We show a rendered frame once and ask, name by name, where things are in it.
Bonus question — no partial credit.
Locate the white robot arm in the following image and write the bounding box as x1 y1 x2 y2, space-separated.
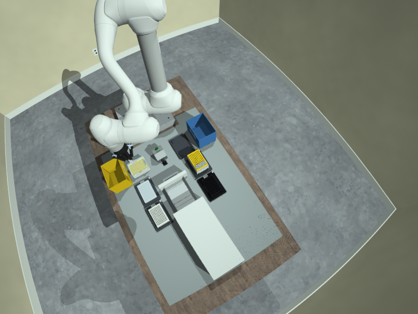
90 0 181 152

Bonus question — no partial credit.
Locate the black assay plate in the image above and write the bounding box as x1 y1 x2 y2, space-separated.
201 174 223 198

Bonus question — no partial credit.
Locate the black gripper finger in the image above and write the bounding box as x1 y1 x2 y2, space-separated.
112 153 133 164
124 144 134 164

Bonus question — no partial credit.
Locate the grey bench mat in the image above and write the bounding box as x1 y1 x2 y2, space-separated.
115 107 283 306

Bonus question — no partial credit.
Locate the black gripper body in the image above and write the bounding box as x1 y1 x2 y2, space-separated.
114 143 129 155

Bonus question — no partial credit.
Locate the blue bin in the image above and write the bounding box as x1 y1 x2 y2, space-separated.
186 113 216 148

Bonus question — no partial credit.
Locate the yellow open-top bin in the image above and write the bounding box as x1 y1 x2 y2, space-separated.
101 159 133 193

